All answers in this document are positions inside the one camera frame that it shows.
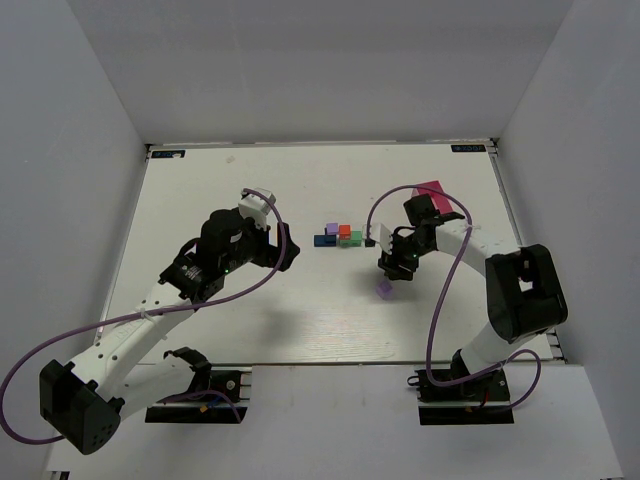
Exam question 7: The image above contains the dark blue wood block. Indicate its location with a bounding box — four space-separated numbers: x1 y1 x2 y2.
313 235 337 248

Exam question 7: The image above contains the purple wood block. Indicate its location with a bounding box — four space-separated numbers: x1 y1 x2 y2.
325 223 339 236

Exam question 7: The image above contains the lilac wood block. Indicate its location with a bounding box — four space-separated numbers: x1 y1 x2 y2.
376 280 393 300

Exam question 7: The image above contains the pink plastic box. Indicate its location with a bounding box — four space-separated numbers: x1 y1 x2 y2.
411 180 454 214

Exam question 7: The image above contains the green wood block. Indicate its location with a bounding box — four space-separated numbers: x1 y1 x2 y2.
338 230 362 247

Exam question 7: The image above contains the red wood block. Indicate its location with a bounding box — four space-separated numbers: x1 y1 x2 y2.
338 224 352 240

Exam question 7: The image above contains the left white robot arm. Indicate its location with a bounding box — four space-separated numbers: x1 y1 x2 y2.
39 207 300 455

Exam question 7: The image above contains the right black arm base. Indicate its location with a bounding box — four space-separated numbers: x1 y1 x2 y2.
407 370 514 426

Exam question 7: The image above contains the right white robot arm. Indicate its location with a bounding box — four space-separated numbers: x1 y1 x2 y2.
364 194 568 388

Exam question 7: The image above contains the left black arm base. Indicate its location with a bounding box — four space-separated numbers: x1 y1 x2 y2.
144 366 252 425

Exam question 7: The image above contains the right blue table label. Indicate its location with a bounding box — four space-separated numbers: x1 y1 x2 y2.
451 144 486 153

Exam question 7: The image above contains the blue table label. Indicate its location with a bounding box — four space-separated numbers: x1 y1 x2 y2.
451 144 486 153
151 150 186 159

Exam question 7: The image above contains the left blue table label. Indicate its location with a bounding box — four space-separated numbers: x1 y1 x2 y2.
151 150 186 159

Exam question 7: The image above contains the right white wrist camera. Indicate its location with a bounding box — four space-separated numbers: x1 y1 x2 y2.
362 223 393 254

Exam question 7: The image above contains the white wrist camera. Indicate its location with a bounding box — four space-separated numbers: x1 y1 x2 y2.
238 188 276 231
362 223 393 254

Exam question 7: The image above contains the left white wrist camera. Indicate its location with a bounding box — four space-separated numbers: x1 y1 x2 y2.
238 188 276 231

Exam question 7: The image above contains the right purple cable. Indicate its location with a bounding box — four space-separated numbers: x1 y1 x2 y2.
365 185 542 413

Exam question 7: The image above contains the purple cable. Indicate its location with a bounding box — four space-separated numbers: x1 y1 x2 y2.
0 187 292 445
365 185 542 413

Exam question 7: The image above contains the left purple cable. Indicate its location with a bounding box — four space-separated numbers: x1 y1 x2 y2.
0 187 292 445

